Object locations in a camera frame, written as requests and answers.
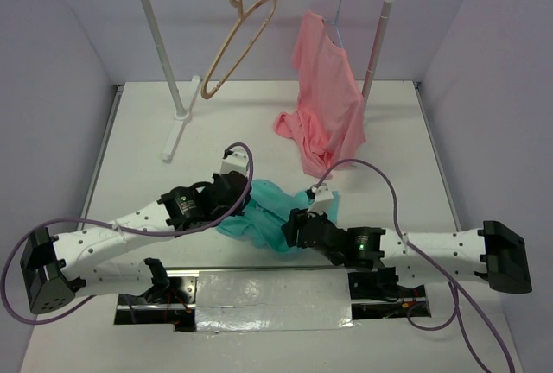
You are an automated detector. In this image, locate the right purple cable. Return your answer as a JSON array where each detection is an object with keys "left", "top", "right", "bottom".
[{"left": 315, "top": 158, "right": 516, "bottom": 373}]

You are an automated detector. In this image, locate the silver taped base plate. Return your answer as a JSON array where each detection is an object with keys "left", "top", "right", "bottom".
[{"left": 114, "top": 265, "right": 433, "bottom": 334}]

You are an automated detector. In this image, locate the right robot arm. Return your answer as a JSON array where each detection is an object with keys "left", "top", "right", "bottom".
[{"left": 282, "top": 209, "right": 532, "bottom": 296}]

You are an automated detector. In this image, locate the pink t shirt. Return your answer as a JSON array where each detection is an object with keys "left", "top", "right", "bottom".
[{"left": 273, "top": 9, "right": 365, "bottom": 177}]

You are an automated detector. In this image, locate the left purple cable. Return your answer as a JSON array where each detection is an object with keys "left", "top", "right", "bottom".
[{"left": 0, "top": 142, "right": 254, "bottom": 326}]

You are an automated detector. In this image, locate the purple cable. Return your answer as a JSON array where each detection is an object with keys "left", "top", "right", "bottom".
[
  {"left": 0, "top": 142, "right": 254, "bottom": 326},
  {"left": 315, "top": 158, "right": 516, "bottom": 373}
]

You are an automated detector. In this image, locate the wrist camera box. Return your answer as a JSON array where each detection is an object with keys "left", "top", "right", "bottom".
[
  {"left": 220, "top": 150, "right": 249, "bottom": 176},
  {"left": 306, "top": 183, "right": 334, "bottom": 215}
]

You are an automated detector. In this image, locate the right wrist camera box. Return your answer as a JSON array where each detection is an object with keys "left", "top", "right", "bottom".
[{"left": 306, "top": 183, "right": 334, "bottom": 215}]

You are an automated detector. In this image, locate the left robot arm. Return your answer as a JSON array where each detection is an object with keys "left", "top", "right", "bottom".
[{"left": 20, "top": 171, "right": 250, "bottom": 315}]

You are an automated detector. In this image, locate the tan wooden hanger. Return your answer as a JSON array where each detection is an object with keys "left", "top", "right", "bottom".
[{"left": 199, "top": 0, "right": 278, "bottom": 100}]

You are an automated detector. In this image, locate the blue wire hanger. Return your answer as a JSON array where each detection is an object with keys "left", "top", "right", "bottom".
[{"left": 323, "top": 0, "right": 344, "bottom": 48}]

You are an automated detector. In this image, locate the teal t shirt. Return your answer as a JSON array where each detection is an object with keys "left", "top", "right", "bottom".
[{"left": 216, "top": 179, "right": 313, "bottom": 254}]

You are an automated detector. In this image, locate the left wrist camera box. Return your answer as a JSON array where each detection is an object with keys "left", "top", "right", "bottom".
[{"left": 220, "top": 150, "right": 249, "bottom": 176}]

